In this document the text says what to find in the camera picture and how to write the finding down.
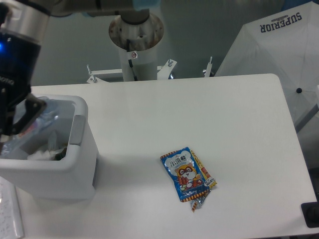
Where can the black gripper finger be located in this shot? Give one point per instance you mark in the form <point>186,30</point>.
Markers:
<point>33,109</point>

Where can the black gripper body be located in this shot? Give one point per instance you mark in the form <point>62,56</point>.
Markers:
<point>17,62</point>

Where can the crushed clear plastic bottle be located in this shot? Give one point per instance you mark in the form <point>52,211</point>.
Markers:
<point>44,120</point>

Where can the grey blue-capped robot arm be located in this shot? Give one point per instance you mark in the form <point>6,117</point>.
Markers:
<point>22,28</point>

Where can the white trash can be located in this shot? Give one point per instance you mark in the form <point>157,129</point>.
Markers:
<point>71,178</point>

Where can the white crumpled tissue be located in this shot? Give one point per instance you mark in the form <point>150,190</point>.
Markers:
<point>52,151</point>

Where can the white paper sheet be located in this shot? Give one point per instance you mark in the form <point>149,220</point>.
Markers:
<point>11,226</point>

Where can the blue snack wrapper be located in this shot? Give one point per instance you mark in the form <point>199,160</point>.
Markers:
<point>192,182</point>

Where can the white Superior umbrella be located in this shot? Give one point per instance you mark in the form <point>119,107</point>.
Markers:
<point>285,44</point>

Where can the black device at edge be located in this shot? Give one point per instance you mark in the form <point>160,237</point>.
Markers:
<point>310,212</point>

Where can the white metal base frame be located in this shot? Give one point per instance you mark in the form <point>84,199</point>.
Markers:
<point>163,72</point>

